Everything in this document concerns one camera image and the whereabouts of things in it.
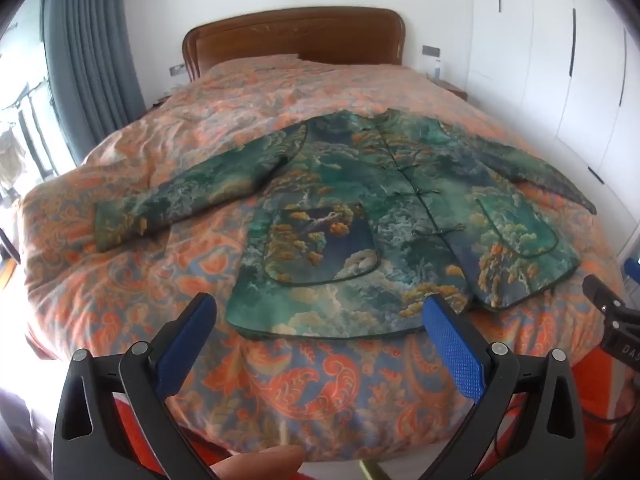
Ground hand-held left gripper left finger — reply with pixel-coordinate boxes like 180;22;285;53
52;292;236;480

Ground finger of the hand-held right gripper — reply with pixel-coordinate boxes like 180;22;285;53
582;274;626;320

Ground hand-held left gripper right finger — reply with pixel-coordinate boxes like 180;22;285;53
422;294;588;480

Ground green landscape print jacket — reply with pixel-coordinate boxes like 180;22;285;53
94;108;597;342

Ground person's left hand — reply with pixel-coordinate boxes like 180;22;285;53
210;445;306;480

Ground orange fleece bed sheet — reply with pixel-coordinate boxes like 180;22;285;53
112;355;638;480

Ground orange paisley duvet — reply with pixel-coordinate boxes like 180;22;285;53
15;57;631;466

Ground white wardrobe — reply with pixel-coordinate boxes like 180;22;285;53
467;0;640;261

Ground wooden bedside table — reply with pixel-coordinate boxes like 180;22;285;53
440;80;468;102

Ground window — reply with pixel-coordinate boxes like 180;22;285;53
0;35;56;211

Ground grey curtain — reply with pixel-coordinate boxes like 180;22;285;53
42;0;148;168

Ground wooden headboard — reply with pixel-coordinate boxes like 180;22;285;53
181;7;406;82

